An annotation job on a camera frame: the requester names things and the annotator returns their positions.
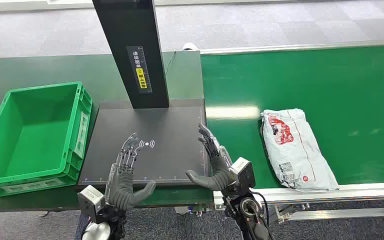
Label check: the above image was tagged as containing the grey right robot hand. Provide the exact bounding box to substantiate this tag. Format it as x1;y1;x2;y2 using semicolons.
185;123;239;192

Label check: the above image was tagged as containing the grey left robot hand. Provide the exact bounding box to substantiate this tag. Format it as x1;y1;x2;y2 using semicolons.
104;132;157;212

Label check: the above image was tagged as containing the grey poly mailer package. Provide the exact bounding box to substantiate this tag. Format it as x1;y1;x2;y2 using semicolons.
260;108;340;193

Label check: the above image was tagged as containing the black inbound scanner machine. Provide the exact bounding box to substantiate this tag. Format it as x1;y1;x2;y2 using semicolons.
76;0;213;192

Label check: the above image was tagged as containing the green conveyor belt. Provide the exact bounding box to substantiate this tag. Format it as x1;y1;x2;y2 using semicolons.
200;43;384;190

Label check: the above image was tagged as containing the green plastic crate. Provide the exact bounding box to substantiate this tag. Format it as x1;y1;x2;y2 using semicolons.
0;81;94;198

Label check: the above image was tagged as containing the yellow black column label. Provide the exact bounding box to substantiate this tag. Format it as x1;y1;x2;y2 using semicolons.
126;45;153;94

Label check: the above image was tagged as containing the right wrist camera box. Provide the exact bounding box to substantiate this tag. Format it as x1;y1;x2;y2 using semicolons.
229;157;256;192

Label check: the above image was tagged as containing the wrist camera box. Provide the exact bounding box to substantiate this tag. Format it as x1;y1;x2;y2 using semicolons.
77;185;106;223
229;157;256;192

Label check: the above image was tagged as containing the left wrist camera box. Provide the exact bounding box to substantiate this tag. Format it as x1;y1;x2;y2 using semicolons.
77;185;106;223

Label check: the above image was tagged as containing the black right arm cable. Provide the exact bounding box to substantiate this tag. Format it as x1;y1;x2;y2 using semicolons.
249;191;274;240

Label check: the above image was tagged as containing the thin black table cable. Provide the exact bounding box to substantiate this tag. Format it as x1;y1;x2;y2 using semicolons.
164;50;177;76

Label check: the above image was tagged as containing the aluminium conveyor frame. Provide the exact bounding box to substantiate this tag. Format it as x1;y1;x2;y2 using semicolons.
198;39;384;227

